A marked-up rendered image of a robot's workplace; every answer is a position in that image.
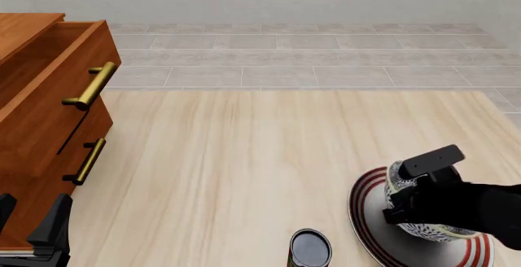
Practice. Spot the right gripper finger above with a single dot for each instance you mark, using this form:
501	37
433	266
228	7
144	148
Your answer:
394	214

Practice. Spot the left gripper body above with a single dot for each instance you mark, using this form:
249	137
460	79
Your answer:
28	259

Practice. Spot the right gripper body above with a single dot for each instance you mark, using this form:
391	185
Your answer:
441	200

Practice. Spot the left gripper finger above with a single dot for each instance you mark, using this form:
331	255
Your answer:
5	209
55	224

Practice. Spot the black patterned bowl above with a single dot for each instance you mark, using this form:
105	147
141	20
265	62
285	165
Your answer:
431	232

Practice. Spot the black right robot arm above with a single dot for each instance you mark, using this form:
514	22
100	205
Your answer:
502	209

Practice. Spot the white plate with red rings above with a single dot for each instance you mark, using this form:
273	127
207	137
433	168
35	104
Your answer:
372	212

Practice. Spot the wooden cabinet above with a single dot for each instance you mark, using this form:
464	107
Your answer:
24	193

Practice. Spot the open wooden drawer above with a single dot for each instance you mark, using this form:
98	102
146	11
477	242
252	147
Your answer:
40	126

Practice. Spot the tin with dark lid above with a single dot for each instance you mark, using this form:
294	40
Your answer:
310	247

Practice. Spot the closed wooden drawer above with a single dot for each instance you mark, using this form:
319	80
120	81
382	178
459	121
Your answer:
97	126

